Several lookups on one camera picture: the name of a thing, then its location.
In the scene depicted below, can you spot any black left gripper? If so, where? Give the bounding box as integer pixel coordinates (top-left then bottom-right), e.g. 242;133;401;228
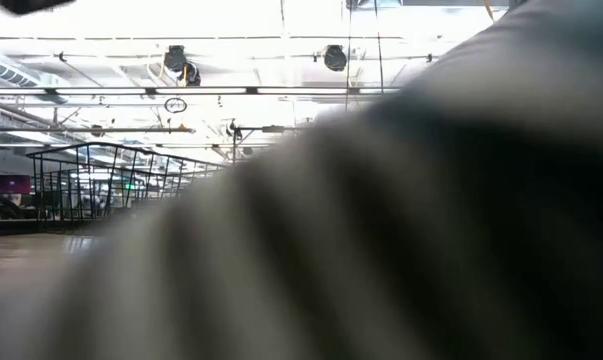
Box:
0;0;78;16

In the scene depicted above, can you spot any grey patterned cloth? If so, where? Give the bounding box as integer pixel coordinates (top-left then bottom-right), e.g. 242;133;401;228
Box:
0;0;603;360

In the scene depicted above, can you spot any grey ceiling pipe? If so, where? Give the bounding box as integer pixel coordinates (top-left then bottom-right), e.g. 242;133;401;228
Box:
0;126;197;135

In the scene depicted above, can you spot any dark hanging reel with yellow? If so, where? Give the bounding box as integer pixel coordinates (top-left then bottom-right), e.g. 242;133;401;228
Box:
178;61;202;88

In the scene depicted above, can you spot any purple lit monitor screen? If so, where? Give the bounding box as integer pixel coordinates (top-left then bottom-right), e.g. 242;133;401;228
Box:
0;174;32;196

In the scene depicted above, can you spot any black background equipment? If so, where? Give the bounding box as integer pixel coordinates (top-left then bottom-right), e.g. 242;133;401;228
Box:
0;188;38;221

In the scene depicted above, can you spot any ribbed ceiling air duct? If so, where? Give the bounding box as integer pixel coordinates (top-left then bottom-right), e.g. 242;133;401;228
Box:
0;52;45;90

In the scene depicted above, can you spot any black ceiling cable reel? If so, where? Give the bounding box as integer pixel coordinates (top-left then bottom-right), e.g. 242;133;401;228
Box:
323;44;348;73
163;45;188;73

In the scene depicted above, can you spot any black hanging cable loop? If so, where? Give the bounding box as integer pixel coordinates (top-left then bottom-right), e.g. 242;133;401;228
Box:
163;96;189;115

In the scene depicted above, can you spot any black wire basket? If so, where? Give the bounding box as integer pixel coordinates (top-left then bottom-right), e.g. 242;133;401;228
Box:
25;141;230;224

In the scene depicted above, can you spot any long ceiling light rail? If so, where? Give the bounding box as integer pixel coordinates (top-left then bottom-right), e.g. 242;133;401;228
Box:
0;85;403;97

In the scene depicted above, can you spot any black overhead rail with post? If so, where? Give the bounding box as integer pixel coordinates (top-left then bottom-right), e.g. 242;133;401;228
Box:
229;118;313;165

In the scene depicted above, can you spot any thin black hanging cable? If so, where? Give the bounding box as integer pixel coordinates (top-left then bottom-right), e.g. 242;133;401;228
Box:
372;0;385;96
344;0;355;113

